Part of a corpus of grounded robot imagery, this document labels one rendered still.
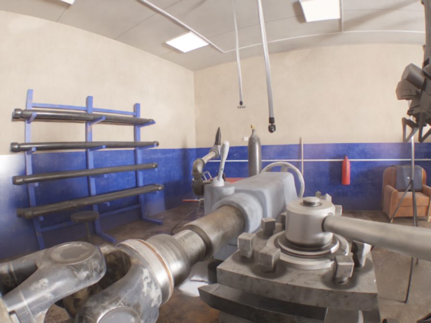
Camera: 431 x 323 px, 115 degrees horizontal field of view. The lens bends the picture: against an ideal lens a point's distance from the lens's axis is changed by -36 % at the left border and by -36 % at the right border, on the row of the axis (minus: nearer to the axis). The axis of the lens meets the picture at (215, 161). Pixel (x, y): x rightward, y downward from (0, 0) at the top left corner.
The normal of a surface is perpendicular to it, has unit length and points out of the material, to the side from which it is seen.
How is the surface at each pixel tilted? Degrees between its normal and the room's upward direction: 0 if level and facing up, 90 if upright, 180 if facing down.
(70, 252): 0
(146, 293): 90
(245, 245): 90
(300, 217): 90
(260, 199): 90
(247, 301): 0
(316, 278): 0
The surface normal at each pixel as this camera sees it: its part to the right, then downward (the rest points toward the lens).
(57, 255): -0.04, -1.00
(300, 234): -0.67, 0.06
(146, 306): 0.98, -0.02
